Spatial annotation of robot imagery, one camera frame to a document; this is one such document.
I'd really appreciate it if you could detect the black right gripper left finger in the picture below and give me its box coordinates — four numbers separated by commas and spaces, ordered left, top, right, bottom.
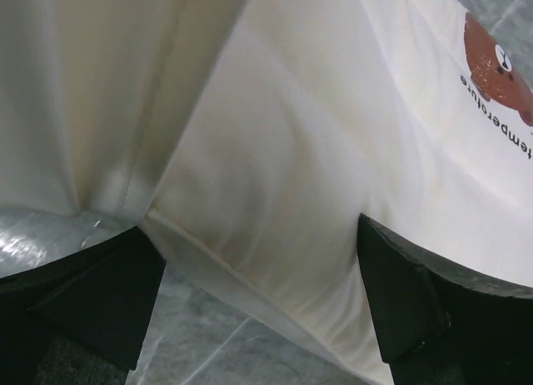
1, 227, 166, 384

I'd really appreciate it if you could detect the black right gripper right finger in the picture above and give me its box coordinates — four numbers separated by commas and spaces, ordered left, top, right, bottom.
356, 215, 532, 384

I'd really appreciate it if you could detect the cream pillow with bear print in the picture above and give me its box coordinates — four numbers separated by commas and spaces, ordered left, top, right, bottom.
143, 0, 532, 384

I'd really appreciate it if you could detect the cream satin pillowcase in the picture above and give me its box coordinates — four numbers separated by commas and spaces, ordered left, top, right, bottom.
1, 0, 247, 221

